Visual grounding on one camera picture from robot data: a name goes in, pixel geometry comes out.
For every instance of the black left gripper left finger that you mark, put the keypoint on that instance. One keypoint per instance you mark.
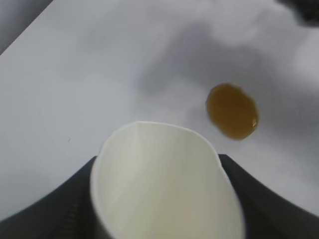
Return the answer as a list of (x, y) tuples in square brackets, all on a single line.
[(49, 204)]

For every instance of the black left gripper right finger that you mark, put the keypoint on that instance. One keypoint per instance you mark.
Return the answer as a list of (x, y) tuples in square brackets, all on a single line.
[(269, 206)]

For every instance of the white paper cup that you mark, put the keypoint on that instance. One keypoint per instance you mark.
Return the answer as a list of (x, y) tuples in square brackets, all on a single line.
[(162, 184)]

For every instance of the brown liquid spill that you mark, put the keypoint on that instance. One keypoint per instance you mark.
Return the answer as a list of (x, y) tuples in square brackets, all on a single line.
[(231, 112)]

